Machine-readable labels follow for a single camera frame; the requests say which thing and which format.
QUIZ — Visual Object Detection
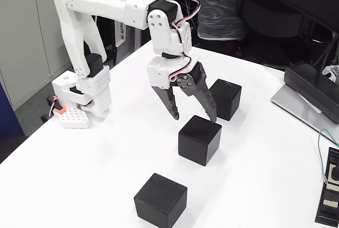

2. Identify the silver computer case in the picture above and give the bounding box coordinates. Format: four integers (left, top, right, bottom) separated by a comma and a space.
110, 0, 141, 48

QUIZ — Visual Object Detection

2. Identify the blue partition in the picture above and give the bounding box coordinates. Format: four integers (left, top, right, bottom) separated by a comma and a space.
0, 81, 25, 139

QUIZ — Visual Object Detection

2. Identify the black rectangular dock box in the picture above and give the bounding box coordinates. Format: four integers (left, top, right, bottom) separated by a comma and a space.
283, 60, 339, 124

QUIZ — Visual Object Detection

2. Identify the pink white arm cable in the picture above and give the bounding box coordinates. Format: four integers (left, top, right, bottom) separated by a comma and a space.
163, 0, 201, 82

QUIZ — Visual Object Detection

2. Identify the black cube block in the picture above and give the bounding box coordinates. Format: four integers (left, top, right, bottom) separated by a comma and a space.
177, 115, 222, 167
133, 172, 188, 228
208, 78, 242, 122

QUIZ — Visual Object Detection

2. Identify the silver monitor stand base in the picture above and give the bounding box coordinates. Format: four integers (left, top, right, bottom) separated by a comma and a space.
270, 82, 339, 144

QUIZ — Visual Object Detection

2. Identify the trash bin with plastic bag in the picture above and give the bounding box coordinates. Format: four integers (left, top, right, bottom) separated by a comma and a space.
193, 0, 246, 41

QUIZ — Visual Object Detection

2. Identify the base power cable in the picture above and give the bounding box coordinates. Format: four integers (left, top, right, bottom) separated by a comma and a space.
40, 95, 58, 123

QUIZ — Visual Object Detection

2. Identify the black panel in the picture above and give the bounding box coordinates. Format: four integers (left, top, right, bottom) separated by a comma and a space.
84, 15, 117, 67

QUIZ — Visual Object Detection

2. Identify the white crumpled plastic bag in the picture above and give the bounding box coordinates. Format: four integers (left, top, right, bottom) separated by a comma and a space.
322, 65, 339, 83

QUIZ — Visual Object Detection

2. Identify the grey metal post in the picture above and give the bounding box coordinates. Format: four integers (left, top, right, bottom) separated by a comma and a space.
133, 26, 145, 51

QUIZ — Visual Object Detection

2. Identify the thin green cable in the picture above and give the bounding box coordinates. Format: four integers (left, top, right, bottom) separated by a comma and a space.
317, 128, 339, 185

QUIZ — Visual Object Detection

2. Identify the black office chair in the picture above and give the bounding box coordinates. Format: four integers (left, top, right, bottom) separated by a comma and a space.
238, 0, 308, 40

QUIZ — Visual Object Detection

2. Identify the grey cabinet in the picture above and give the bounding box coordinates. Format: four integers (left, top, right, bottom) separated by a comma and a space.
0, 0, 111, 111

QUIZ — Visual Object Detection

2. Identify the black flat device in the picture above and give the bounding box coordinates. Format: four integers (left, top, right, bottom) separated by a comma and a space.
314, 147, 339, 227

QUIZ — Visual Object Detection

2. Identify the orange clip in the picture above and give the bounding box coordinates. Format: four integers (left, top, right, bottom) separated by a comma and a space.
52, 95, 66, 114

